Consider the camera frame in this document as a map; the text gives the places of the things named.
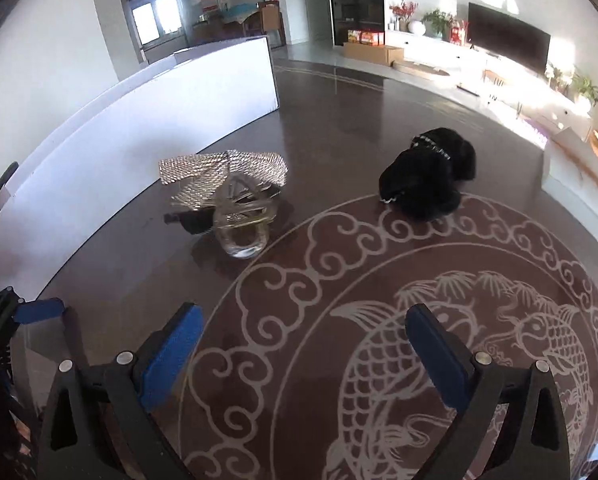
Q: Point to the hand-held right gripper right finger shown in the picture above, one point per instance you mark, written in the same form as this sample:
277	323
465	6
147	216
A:
439	355

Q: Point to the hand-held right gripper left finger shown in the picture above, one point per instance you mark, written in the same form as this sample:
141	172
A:
171	355

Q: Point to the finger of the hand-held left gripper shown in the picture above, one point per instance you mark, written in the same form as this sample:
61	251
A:
39	310

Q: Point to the black fluffy hair clip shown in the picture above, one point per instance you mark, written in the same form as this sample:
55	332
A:
424	180

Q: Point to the rhinestone bow hair clip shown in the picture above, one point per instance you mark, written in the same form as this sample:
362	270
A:
219	170

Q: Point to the large white storage box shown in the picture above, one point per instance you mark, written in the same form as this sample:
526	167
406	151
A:
144	125

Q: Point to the small black hair clip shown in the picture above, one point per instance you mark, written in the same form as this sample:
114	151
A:
191	221

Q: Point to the dark curved object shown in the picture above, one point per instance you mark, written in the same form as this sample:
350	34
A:
6	177

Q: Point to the oval wooden mat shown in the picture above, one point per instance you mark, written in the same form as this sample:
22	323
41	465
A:
421	70

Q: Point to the small potted plant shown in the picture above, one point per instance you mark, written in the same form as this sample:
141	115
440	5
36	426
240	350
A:
559	76

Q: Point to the large leafy potted plant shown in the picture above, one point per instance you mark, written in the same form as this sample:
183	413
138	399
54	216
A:
588	89

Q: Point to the white television cabinet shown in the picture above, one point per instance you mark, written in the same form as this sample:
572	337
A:
429	47

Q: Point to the cardboard box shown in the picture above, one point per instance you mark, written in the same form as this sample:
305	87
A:
371	54

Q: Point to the orange boxes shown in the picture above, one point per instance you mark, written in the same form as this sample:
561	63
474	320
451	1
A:
366	36

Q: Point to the black television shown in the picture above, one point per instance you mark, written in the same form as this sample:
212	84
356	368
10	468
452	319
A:
509	35

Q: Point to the round white vase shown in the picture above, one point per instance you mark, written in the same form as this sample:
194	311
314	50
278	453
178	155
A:
416	27

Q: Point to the green potted plant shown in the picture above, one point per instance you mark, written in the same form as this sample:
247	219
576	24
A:
436	22

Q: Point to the red flower arrangement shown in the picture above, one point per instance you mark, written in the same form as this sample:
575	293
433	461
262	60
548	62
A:
403	10

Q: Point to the dining table with blue cloth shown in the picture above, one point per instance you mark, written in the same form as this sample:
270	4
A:
239	14

